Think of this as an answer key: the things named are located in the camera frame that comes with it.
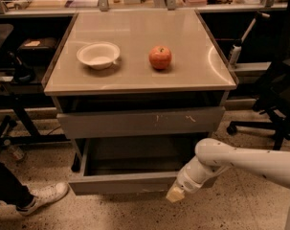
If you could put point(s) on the black office chair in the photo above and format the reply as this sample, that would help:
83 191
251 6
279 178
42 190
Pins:
273 89

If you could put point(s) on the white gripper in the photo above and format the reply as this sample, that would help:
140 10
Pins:
187 183

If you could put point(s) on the red apple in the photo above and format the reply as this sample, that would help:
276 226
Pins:
160 57

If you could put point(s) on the grey drawer cabinet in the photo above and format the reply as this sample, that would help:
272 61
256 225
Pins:
196 77

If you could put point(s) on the black box on shelf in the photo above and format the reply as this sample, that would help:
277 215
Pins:
37 51

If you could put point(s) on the white paper bowl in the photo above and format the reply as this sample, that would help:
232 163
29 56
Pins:
98 55

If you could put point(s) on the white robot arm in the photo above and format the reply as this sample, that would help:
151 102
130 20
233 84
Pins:
213 157

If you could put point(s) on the grey drawer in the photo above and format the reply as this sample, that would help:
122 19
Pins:
140 122
127 165

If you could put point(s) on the white sneaker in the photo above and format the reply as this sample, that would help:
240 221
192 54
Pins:
44 196

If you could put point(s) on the grey top drawer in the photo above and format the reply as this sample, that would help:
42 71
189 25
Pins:
140 122

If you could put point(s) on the dark trouser leg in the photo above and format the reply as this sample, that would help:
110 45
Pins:
11 189

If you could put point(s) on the plastic bottle on floor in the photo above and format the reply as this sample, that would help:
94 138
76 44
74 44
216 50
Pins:
16 152

